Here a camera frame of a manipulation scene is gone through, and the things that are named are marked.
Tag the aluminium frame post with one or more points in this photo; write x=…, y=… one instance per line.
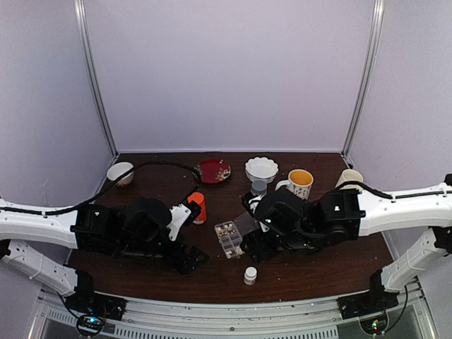
x=82, y=23
x=369, y=61

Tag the white ceramic bowl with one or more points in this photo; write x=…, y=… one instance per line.
x=118, y=170

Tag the aluminium front rail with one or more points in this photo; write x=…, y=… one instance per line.
x=310, y=318

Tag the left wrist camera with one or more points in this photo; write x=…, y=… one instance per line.
x=182, y=215

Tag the red floral plate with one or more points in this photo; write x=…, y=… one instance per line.
x=213, y=171

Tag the orange pill bottle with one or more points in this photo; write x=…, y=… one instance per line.
x=197, y=202

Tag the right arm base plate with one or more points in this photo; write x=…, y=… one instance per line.
x=366, y=303

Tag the grey cap pill bottle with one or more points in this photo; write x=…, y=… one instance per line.
x=259, y=188

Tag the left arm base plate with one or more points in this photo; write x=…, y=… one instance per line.
x=97, y=304

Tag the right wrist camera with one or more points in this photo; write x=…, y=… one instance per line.
x=250, y=202

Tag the white scalloped bowl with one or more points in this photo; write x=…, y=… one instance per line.
x=261, y=168

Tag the clear plastic pill organizer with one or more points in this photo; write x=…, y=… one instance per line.
x=230, y=234

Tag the right aluminium frame post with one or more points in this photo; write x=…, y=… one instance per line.
x=369, y=61

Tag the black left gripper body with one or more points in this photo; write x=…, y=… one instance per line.
x=136, y=247

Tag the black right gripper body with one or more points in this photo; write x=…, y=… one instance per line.
x=293, y=241

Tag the small white dropper bottle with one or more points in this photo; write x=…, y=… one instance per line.
x=250, y=275

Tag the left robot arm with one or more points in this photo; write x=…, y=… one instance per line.
x=86, y=227

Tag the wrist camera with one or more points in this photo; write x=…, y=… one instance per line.
x=250, y=202
x=182, y=215

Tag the left aluminium frame post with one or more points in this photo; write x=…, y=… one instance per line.
x=82, y=23

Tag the floral mug yellow inside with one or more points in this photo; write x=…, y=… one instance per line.
x=299, y=182

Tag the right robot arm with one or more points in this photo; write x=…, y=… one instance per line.
x=350, y=211

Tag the cream ribbed mug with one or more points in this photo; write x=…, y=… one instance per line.
x=349, y=175

